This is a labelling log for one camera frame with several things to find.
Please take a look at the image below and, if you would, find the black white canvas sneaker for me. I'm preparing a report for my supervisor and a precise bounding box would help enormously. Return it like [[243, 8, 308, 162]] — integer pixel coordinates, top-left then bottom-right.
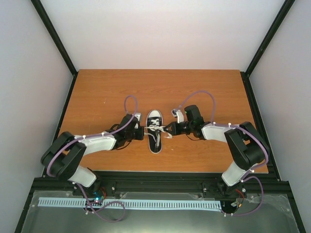
[[146, 110, 163, 154]]

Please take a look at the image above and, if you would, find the white shoelace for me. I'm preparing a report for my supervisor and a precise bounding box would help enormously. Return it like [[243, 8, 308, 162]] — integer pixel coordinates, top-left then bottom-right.
[[144, 125, 173, 148]]

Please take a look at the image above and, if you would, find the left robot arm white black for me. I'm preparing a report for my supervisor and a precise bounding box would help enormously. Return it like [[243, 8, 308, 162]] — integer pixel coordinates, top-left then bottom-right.
[[41, 113, 144, 196]]

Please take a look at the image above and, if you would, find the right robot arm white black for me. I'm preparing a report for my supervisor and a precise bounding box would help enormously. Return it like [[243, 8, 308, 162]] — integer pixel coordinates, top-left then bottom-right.
[[163, 105, 270, 196]]

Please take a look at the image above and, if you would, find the small circuit board with led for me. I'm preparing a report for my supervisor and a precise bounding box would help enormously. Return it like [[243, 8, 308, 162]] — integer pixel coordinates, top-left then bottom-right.
[[94, 190, 106, 203]]

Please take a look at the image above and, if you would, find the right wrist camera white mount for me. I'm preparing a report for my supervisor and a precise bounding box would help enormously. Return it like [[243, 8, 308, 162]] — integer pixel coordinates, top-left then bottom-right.
[[172, 109, 184, 123]]

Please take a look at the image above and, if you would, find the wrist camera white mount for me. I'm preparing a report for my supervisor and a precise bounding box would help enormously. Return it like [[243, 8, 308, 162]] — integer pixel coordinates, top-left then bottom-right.
[[172, 109, 184, 123], [134, 113, 141, 122]]

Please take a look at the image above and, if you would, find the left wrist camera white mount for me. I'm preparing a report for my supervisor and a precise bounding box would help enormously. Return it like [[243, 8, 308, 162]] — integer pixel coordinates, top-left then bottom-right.
[[134, 113, 141, 122]]

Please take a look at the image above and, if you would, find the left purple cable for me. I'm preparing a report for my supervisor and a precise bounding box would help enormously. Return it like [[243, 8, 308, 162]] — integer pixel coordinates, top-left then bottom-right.
[[46, 95, 139, 222]]

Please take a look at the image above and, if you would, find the light blue slotted cable duct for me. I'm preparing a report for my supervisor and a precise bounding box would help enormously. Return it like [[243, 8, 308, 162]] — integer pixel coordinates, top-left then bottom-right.
[[37, 197, 222, 212]]

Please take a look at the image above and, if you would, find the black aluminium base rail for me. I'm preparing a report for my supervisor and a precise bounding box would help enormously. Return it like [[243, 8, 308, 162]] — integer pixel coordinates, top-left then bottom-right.
[[31, 169, 291, 197]]

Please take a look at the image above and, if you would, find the right black frame post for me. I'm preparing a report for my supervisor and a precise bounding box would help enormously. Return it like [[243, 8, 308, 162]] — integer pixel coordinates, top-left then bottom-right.
[[244, 0, 296, 75]]

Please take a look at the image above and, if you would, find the black frame post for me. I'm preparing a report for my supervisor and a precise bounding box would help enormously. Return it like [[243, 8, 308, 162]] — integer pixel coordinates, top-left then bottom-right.
[[30, 0, 78, 75], [244, 0, 296, 75]]

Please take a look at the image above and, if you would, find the left black frame post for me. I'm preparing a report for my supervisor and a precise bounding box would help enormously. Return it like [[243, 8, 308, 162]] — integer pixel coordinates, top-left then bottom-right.
[[30, 0, 78, 75]]

